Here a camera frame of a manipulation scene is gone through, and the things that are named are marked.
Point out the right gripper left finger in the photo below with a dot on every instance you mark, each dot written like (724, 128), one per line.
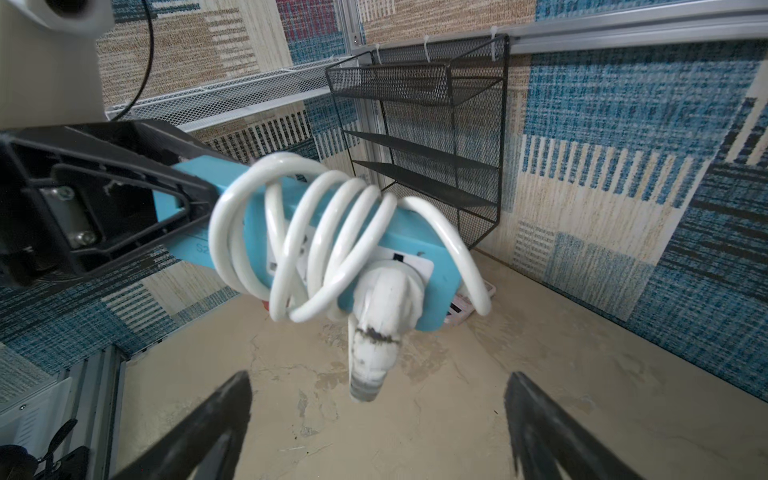
(206, 444)

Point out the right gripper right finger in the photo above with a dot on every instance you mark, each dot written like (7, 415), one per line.
(547, 442)

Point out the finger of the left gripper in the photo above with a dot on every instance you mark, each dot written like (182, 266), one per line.
(77, 222)
(139, 146)

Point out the teal power strip with cord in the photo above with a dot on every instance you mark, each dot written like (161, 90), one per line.
(315, 243)

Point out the pink calculator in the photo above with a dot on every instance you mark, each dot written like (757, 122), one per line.
(460, 308)

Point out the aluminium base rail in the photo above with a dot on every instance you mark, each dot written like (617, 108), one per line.
(66, 427)

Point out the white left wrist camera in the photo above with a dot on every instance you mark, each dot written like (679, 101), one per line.
(49, 62)

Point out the black wire mesh shelf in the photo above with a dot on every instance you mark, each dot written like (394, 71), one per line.
(437, 117)

